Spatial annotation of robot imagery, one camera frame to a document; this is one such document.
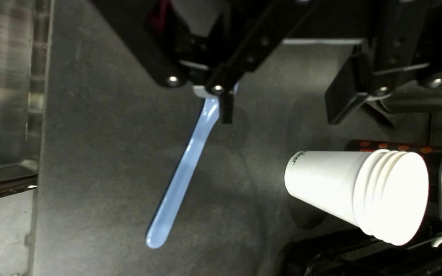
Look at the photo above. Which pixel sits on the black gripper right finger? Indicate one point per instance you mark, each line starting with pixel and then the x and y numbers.
pixel 411 40

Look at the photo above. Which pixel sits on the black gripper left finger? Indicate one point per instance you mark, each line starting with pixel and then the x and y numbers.
pixel 130 30

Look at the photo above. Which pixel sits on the light blue plastic fork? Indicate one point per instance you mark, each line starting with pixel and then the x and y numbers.
pixel 185 173

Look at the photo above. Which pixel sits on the white plastic cup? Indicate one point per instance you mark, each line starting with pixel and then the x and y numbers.
pixel 354 188

